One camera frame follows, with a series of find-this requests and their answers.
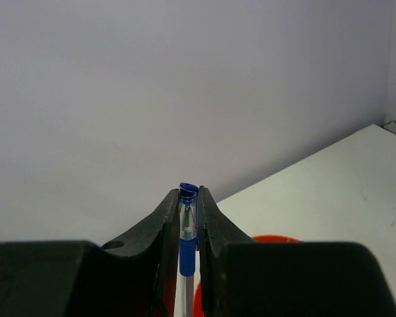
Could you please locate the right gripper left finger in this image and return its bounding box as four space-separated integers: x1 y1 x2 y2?
0 190 180 316

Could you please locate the orange round container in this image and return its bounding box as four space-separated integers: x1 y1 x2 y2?
173 234 301 317

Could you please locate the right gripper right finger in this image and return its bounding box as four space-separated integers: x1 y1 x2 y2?
197 187 396 316

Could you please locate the blue pen cap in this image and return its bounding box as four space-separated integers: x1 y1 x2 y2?
179 182 199 241

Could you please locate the blue gel pen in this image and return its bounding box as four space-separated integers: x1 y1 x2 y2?
174 211 199 317

